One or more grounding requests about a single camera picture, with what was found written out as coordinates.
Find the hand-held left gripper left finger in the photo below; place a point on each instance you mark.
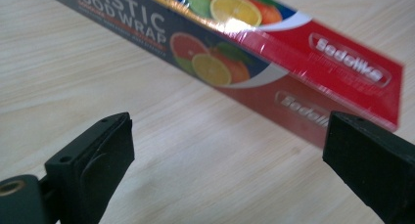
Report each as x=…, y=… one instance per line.
x=94, y=165

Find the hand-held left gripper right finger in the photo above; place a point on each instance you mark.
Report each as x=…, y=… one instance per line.
x=372, y=162

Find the food wrap box with fruit print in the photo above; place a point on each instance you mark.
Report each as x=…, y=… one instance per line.
x=248, y=51

